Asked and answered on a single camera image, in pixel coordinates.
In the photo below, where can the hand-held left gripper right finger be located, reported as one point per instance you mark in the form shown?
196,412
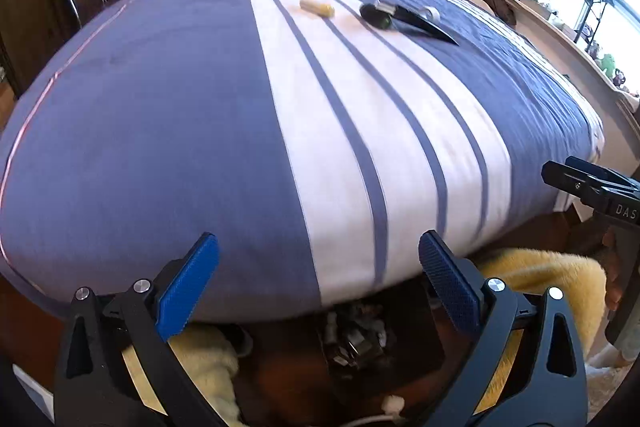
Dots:
450,289

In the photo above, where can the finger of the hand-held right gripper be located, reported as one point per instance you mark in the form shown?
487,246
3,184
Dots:
605,172
570,182

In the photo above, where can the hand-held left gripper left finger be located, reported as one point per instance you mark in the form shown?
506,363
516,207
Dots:
190,289

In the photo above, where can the black tube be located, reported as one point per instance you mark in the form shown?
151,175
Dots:
425,25

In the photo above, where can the white tape roll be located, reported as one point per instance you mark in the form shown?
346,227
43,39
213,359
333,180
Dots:
433,13

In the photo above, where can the dark green bottle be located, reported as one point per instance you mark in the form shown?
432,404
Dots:
375,16

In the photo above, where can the small yellow bottle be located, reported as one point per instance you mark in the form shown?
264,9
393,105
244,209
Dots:
317,7

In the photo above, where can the person's right hand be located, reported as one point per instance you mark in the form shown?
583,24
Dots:
612,292

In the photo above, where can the yellow fluffy cloth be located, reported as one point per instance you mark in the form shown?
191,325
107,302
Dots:
540,292
210,367

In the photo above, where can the green frog plush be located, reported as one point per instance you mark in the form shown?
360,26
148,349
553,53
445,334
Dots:
607,62

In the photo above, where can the blue white striped bedsheet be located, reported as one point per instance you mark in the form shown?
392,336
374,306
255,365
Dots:
150,132

